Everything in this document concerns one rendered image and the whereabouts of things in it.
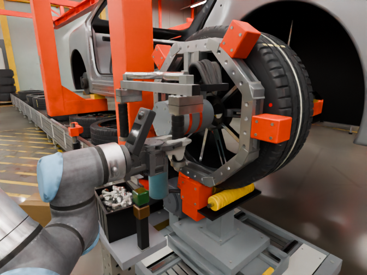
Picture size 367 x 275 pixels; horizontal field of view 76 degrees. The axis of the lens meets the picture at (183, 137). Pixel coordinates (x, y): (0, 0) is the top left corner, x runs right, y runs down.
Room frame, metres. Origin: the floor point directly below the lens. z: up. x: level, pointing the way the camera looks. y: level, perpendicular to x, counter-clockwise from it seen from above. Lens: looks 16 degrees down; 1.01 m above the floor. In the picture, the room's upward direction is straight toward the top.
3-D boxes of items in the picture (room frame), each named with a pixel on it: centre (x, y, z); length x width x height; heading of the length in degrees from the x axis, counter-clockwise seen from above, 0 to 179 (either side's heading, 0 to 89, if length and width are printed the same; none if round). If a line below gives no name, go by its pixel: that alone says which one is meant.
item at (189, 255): (1.00, -0.21, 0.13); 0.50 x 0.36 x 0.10; 40
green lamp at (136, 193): (0.65, 0.13, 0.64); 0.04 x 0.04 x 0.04; 40
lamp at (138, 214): (0.65, 0.13, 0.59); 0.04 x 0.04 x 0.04; 40
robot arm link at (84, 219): (0.44, 0.24, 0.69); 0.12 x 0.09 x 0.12; 1
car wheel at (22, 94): (6.67, 4.24, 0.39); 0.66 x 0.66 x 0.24
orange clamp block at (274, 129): (0.69, -0.26, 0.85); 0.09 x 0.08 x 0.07; 40
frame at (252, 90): (0.93, -0.05, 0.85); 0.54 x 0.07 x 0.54; 40
